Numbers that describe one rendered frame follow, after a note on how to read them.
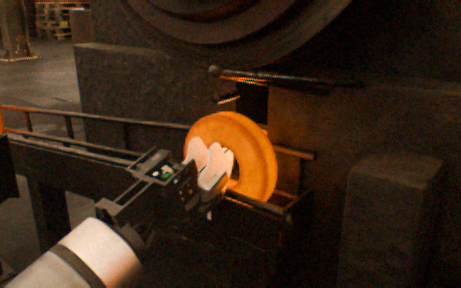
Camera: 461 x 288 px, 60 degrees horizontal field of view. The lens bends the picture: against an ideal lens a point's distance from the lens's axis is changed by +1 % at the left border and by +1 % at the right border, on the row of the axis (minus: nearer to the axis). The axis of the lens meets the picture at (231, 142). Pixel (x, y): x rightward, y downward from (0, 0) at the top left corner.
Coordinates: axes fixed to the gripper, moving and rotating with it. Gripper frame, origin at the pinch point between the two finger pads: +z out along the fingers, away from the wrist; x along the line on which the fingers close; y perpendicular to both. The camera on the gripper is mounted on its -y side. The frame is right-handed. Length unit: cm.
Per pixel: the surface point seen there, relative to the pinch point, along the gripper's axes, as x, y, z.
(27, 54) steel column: 649, -151, 244
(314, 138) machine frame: -10.9, 1.6, 7.0
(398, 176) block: -24.6, 6.0, -1.4
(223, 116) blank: -0.2, 6.5, 1.2
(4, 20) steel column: 642, -89, 234
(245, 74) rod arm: -10.2, 17.1, -4.5
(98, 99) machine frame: 40.3, -0.6, 6.4
